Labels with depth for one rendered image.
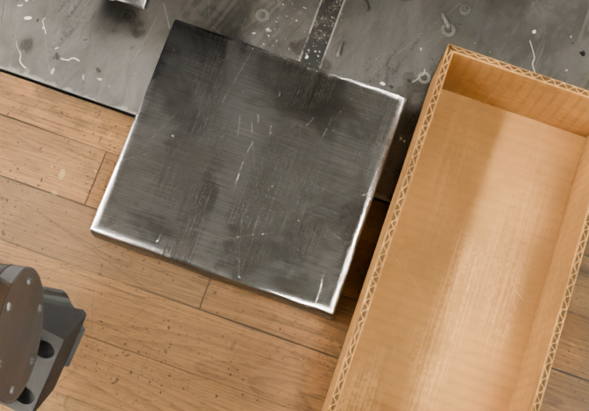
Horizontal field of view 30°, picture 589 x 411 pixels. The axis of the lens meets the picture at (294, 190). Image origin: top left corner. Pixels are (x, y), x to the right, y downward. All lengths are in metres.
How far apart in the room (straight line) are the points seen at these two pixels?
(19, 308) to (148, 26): 0.37
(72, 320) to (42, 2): 0.34
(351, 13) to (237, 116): 0.12
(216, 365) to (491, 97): 0.26
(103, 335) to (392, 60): 0.28
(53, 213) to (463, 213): 0.28
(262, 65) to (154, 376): 0.22
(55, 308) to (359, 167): 0.28
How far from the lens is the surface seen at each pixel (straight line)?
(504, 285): 0.76
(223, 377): 0.73
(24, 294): 0.47
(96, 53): 0.79
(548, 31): 0.82
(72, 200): 0.76
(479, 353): 0.75
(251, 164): 0.74
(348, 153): 0.74
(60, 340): 0.51
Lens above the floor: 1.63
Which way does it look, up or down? 75 degrees down
